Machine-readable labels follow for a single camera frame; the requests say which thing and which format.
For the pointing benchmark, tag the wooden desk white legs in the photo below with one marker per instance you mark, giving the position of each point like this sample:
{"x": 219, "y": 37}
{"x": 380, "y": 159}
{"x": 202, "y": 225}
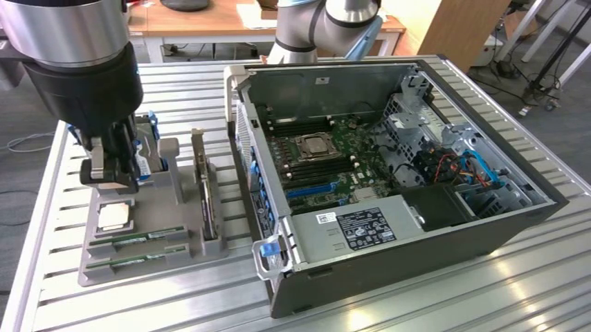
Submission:
{"x": 199, "y": 20}

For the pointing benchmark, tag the spare silver CPU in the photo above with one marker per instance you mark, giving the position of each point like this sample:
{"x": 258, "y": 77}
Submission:
{"x": 115, "y": 216}

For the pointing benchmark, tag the blue expansion slot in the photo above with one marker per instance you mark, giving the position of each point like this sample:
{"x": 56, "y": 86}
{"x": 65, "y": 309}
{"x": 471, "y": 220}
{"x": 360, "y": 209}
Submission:
{"x": 310, "y": 190}

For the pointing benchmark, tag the hard disk in blue caddy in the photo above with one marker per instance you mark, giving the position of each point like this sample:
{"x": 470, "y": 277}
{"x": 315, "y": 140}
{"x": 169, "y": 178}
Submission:
{"x": 149, "y": 145}

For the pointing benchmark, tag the wooden desk with boxes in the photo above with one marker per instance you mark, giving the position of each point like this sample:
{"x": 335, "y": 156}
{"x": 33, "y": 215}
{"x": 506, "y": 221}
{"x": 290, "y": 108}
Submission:
{"x": 139, "y": 20}

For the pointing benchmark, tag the silver metal drive cage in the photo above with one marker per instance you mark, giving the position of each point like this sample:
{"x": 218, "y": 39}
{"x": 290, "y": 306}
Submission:
{"x": 406, "y": 141}

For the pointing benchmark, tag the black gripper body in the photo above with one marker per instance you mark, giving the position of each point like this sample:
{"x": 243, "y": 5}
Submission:
{"x": 92, "y": 93}

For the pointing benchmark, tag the graphics card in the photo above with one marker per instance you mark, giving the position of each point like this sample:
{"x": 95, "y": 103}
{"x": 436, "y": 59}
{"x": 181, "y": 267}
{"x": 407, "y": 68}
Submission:
{"x": 206, "y": 200}

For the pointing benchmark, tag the installed silver CPU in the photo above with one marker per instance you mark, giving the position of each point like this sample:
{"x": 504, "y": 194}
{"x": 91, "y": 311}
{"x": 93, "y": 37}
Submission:
{"x": 318, "y": 145}

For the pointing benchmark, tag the green motherboard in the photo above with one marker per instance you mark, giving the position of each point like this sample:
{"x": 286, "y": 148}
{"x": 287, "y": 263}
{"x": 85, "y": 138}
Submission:
{"x": 374, "y": 173}

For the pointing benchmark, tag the blue case release latch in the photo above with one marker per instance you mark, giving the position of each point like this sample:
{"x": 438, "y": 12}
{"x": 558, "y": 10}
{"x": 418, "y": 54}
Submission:
{"x": 268, "y": 250}

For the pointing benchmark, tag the grey power supply unit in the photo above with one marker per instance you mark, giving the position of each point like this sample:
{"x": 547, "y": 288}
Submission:
{"x": 319, "y": 242}

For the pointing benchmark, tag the white metal table frame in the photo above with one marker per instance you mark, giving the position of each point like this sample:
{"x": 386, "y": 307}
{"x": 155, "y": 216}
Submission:
{"x": 544, "y": 34}

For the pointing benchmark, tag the black power adapter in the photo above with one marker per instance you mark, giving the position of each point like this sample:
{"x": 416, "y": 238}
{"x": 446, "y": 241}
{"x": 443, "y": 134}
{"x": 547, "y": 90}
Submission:
{"x": 506, "y": 71}

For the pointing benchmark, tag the black wheeled stand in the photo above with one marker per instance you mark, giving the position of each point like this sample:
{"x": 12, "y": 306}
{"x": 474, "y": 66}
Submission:
{"x": 538, "y": 84}

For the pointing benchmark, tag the grey parts rack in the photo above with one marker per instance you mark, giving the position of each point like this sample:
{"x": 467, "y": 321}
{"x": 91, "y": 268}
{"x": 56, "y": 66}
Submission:
{"x": 152, "y": 211}

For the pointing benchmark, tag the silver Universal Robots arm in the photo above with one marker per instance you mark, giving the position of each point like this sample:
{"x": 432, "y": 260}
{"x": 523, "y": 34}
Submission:
{"x": 69, "y": 31}

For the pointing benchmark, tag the open black PC case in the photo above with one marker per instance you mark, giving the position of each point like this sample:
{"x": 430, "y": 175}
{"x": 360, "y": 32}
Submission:
{"x": 392, "y": 276}

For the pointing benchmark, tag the silver CPU in socket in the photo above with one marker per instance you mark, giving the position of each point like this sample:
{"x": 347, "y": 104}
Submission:
{"x": 302, "y": 140}

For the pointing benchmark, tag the silver finned heatsink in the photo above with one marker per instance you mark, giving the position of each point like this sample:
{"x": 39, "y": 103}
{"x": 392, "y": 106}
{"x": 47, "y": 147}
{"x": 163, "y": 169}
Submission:
{"x": 367, "y": 196}

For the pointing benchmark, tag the white device box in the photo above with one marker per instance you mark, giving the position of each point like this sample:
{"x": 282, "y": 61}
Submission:
{"x": 484, "y": 55}

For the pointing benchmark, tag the green RAM stick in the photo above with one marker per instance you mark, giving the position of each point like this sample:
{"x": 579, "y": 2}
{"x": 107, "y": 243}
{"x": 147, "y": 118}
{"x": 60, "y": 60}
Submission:
{"x": 139, "y": 259}
{"x": 133, "y": 240}

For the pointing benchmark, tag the wooden cabinet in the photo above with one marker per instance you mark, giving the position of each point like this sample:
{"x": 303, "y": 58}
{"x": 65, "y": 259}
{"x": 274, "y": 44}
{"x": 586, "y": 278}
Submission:
{"x": 462, "y": 31}

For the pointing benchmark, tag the white paper sheets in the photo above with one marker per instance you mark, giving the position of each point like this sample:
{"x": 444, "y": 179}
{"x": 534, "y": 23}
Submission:
{"x": 254, "y": 17}

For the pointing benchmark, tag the metal disk bay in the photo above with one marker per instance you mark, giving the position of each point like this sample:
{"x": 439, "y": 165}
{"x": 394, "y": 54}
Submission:
{"x": 491, "y": 204}

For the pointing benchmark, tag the brown cardboard box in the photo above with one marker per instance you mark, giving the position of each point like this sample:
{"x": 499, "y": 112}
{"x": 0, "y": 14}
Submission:
{"x": 267, "y": 4}

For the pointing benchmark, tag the dark round object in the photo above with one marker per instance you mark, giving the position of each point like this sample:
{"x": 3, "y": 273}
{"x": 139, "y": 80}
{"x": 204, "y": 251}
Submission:
{"x": 184, "y": 5}

